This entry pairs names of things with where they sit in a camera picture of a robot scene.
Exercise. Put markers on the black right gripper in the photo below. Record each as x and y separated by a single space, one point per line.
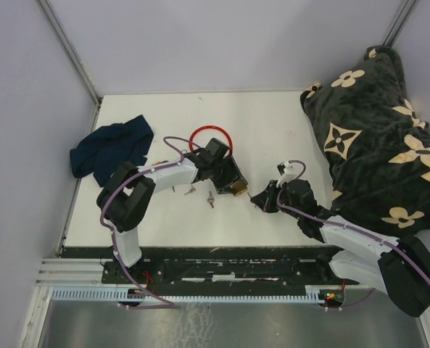
264 199

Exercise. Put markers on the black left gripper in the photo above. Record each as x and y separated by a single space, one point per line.
233 173

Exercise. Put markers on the brass padlock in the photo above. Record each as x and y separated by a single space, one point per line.
239 188

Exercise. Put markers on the silver key bunch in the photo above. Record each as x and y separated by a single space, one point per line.
211 199

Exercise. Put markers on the red cable lock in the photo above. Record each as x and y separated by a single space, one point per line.
210 130

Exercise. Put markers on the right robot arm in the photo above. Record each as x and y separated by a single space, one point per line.
399 268

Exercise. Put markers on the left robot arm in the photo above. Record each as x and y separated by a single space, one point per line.
125 197

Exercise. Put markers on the black floral blanket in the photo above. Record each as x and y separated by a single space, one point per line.
377 149

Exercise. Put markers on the navy blue cloth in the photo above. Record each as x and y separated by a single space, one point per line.
106 148

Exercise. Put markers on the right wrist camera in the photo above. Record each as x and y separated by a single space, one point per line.
287 172

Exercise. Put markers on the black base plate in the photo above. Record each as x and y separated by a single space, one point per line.
296 265

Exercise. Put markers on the white slotted cable duct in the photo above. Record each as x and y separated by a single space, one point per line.
311 295

